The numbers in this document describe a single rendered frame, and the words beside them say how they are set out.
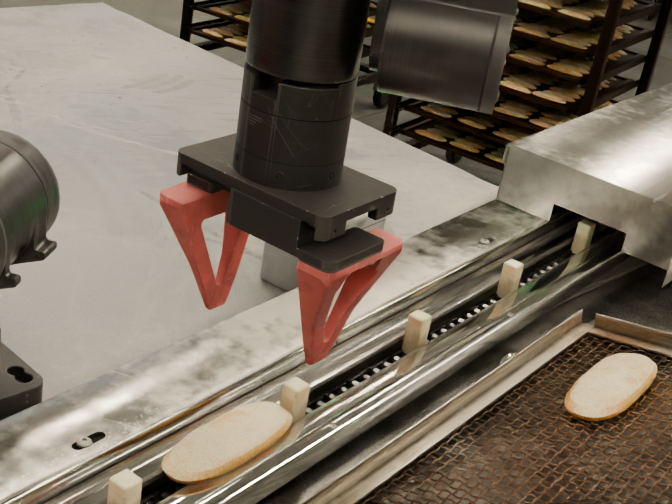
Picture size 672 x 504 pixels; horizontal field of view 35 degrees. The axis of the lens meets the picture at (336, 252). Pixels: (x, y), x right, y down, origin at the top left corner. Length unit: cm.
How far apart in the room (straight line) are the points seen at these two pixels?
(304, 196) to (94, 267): 37
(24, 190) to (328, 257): 20
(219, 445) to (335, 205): 17
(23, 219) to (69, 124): 54
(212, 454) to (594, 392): 23
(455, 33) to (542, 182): 51
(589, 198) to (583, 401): 36
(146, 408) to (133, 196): 40
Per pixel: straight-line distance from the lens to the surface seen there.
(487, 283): 88
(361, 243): 54
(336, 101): 52
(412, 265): 85
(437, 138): 314
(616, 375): 68
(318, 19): 50
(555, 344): 73
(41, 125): 116
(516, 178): 101
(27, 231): 63
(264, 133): 53
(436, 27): 50
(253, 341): 71
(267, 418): 65
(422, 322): 76
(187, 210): 57
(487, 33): 50
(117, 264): 88
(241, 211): 54
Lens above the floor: 123
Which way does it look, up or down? 26 degrees down
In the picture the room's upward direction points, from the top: 10 degrees clockwise
